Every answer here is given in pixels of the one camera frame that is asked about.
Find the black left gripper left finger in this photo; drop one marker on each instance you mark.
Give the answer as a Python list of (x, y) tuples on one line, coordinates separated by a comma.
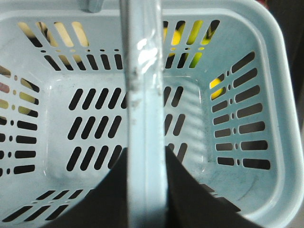
[(105, 206)]

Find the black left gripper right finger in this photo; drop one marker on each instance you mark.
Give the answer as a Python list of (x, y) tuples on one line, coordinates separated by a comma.
[(191, 206)]

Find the light blue plastic basket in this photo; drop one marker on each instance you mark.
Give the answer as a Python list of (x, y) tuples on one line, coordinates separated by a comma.
[(82, 79)]

